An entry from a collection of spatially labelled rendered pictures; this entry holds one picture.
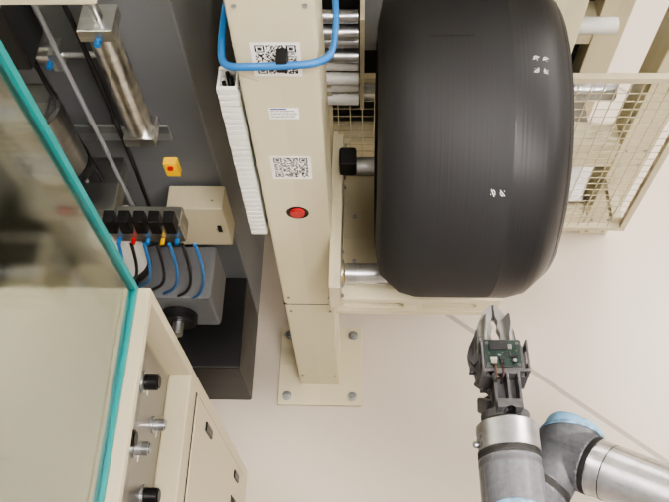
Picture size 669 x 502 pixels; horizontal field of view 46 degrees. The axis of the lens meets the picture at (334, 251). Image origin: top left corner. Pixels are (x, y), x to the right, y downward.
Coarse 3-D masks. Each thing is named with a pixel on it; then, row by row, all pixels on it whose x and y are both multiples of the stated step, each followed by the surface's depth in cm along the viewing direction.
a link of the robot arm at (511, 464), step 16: (496, 448) 110; (512, 448) 110; (528, 448) 110; (480, 464) 112; (496, 464) 109; (512, 464) 108; (528, 464) 108; (480, 480) 111; (496, 480) 108; (512, 480) 107; (528, 480) 107; (544, 480) 109; (496, 496) 107; (512, 496) 106; (528, 496) 106; (544, 496) 107
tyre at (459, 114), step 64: (384, 0) 141; (448, 0) 130; (512, 0) 129; (384, 64) 128; (448, 64) 123; (512, 64) 123; (384, 128) 127; (448, 128) 122; (512, 128) 122; (384, 192) 129; (448, 192) 125; (512, 192) 124; (384, 256) 138; (448, 256) 132; (512, 256) 131
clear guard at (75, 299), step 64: (0, 64) 81; (0, 128) 81; (0, 192) 82; (64, 192) 99; (0, 256) 82; (64, 256) 99; (0, 320) 82; (64, 320) 99; (128, 320) 126; (0, 384) 82; (64, 384) 99; (0, 448) 82; (64, 448) 100
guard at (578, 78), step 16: (368, 80) 185; (576, 80) 183; (592, 80) 183; (608, 80) 183; (624, 80) 183; (640, 80) 183; (656, 80) 183; (656, 112) 194; (352, 144) 209; (368, 144) 209; (592, 144) 206; (608, 160) 212; (656, 160) 212; (592, 192) 226; (640, 192) 224; (576, 224) 242; (592, 224) 242; (608, 224) 241; (624, 224) 240
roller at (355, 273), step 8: (352, 264) 170; (360, 264) 170; (368, 264) 170; (376, 264) 170; (352, 272) 169; (360, 272) 169; (368, 272) 169; (376, 272) 169; (352, 280) 170; (360, 280) 170; (368, 280) 170; (376, 280) 170; (384, 280) 169
